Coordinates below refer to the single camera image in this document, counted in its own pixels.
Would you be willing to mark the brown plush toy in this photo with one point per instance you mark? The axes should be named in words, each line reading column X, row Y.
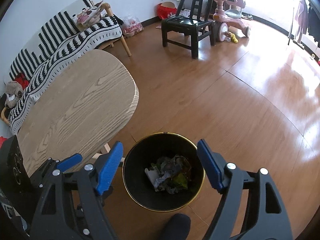
column 14, row 92

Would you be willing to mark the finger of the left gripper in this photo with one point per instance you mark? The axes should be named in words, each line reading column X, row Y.
column 69, row 162

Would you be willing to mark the black gold trash bin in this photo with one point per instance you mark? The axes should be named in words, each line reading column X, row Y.
column 147, row 151

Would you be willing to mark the yellow toy on floor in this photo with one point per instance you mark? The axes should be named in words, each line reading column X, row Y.
column 233, row 38

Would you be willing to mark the red plastic stool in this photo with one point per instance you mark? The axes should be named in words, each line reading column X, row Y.
column 2, row 139

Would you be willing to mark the pink kids tricycle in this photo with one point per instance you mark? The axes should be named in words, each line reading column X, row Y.
column 228, row 14

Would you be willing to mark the patterned cushion on sofa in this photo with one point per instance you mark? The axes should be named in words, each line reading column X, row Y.
column 88, row 17

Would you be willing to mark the plastic bag on floor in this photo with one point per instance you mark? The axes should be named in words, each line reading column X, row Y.
column 131, row 26

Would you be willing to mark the red cushion on sofa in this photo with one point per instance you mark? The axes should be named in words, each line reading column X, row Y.
column 22, row 80

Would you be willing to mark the red bag by wall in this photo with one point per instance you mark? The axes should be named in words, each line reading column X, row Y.
column 165, row 10

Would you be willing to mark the trash pile in bin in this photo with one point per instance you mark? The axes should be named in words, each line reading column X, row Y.
column 170, row 174

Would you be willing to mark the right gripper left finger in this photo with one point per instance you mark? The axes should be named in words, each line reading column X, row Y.
column 74, row 200

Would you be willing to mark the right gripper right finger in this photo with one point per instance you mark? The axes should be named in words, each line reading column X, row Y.
column 265, row 215

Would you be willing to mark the black wooden chair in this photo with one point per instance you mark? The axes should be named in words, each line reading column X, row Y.
column 197, row 26

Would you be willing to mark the black white striped sofa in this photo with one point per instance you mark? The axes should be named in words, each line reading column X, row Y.
column 57, row 44

